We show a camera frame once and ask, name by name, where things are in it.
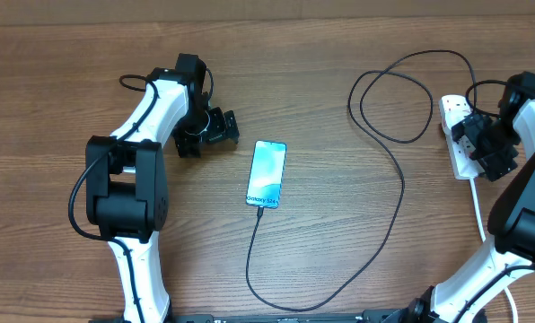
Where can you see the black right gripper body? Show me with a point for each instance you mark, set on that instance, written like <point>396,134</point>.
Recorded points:
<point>495,149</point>

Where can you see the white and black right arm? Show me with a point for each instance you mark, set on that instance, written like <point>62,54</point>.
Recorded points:
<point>508,253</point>

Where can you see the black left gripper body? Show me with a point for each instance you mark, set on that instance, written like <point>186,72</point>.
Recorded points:
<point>208,126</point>

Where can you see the blue Galaxy smartphone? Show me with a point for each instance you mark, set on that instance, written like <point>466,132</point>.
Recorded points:
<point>266,174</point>

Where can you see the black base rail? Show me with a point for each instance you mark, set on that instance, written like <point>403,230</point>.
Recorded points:
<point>367,316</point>

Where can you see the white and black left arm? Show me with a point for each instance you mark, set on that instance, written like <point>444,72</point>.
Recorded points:
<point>122,195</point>

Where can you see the white power extension strip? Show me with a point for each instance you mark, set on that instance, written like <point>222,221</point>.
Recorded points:
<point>454,109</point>

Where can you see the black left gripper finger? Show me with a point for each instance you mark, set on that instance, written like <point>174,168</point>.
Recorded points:
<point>231,128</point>
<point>188,146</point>

